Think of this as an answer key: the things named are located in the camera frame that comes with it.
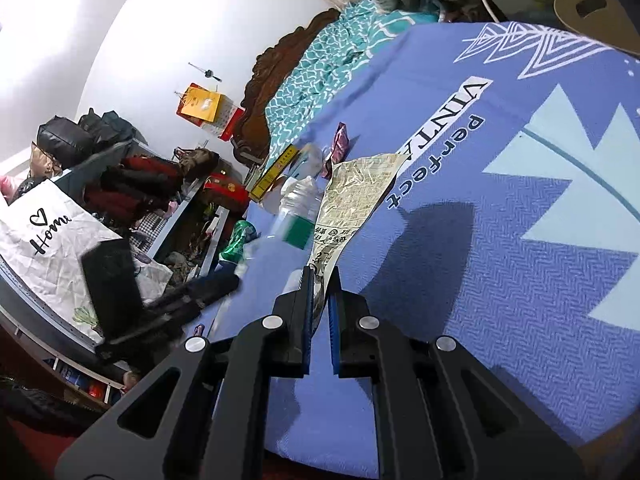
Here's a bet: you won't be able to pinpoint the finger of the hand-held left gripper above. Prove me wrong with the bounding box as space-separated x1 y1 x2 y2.
144 272 242 312
94 307 202 361

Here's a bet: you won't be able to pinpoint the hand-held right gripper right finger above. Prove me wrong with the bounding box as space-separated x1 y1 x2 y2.
327 266 586 480

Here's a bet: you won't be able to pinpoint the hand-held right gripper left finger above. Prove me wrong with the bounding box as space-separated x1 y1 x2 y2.
54 266 315 480

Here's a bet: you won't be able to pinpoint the green drink can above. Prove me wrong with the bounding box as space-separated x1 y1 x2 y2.
217 220 258 263

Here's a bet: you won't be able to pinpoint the clear plastic bottle green label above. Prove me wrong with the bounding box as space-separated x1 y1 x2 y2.
240 175 326 281

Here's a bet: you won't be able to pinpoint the yellow cardboard box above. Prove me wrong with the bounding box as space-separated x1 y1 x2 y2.
249 144 301 203

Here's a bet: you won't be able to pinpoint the silver wrapper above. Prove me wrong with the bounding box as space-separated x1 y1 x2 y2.
307 152 411 301

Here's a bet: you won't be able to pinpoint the beige plastic bin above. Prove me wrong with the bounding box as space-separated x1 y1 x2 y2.
554 0 640 56

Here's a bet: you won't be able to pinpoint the grey metal shelf rack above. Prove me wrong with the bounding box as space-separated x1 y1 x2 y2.
0 140 231 361

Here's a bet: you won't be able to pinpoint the white printed cloth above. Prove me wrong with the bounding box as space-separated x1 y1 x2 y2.
0 177 173 346

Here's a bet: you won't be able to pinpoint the red gift box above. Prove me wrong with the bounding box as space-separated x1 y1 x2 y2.
202 172 251 208

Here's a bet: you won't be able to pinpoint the red and black jackets pile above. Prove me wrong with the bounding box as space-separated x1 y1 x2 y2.
85 155 181 231

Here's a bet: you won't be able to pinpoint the brown handbag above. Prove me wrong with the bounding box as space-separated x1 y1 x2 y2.
172 146 221 181

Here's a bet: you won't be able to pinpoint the large black bag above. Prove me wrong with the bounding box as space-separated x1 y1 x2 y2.
36 116 93 168

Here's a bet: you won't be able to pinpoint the dark bags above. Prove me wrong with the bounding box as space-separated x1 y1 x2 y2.
77 107 136 146

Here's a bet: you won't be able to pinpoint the red foil wrapper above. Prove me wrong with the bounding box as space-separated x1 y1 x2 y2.
320 122 353 180

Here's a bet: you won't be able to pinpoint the carved wooden headboard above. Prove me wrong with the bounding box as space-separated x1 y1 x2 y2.
231 7 341 166

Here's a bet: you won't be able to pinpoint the teal patterned quilt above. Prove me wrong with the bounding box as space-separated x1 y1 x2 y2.
264 0 441 148

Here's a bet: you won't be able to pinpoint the red yellow wall calendar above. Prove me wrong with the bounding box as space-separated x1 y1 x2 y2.
175 82 246 141

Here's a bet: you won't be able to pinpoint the hanging wall ornament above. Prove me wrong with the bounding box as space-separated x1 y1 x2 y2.
187 61 223 83

